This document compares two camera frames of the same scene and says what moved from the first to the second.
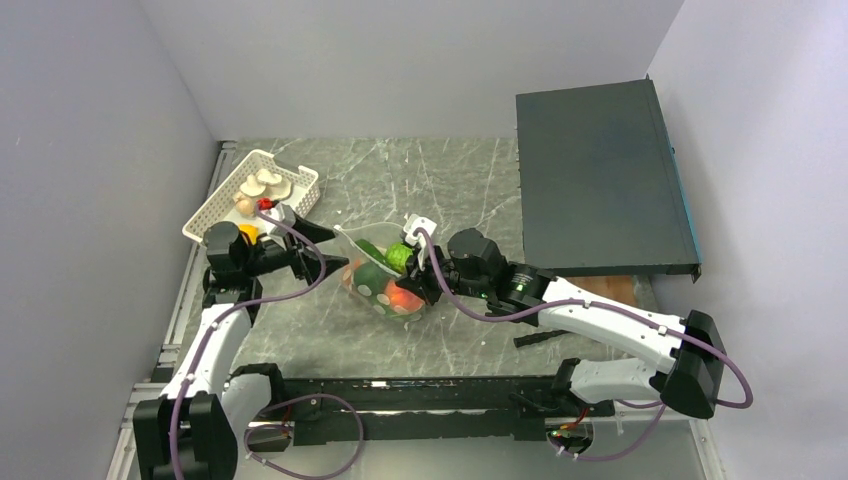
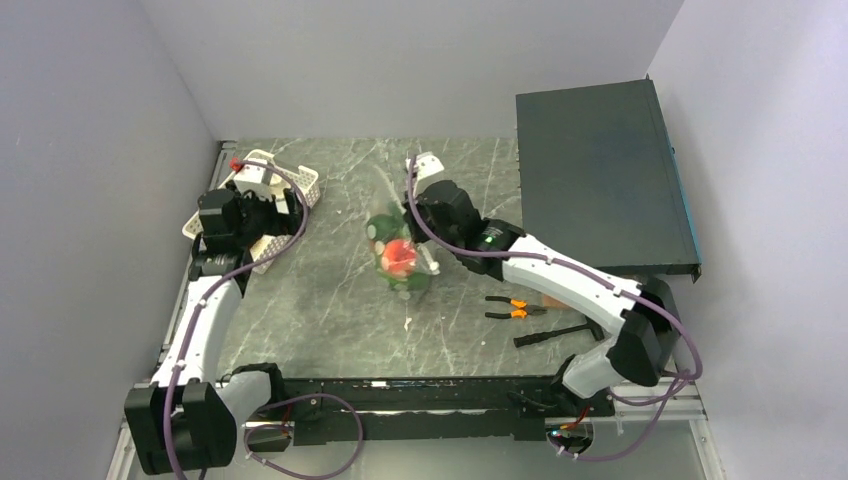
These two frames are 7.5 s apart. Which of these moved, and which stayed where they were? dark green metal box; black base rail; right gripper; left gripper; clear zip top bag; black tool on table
Moved: clear zip top bag; left gripper; right gripper
Stayed: dark green metal box; black base rail; black tool on table
